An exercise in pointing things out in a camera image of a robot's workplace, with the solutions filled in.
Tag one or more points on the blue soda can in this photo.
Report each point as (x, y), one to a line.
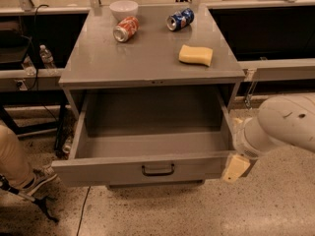
(180, 19)

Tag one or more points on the yellow sponge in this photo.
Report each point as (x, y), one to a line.
(196, 55)

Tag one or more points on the grey sneaker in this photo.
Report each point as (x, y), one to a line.
(42, 176)

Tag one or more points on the grey metal drawer cabinet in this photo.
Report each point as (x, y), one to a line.
(149, 60)

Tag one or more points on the cans pile on floor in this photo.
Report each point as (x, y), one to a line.
(67, 145)

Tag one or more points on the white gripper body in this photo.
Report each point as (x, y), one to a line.
(242, 143)

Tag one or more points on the grey top drawer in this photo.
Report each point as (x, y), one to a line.
(145, 137)

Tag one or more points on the red soda can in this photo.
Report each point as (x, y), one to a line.
(126, 29)

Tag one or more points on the black tripod stand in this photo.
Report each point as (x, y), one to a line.
(41, 203)

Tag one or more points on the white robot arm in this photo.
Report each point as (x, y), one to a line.
(281, 120)

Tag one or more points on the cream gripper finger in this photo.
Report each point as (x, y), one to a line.
(235, 167)

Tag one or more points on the white bowl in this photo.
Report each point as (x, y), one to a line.
(123, 9)

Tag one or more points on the clear plastic water bottle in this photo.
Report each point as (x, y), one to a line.
(46, 57)

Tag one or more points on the person leg beige trousers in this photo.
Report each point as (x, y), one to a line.
(14, 165)

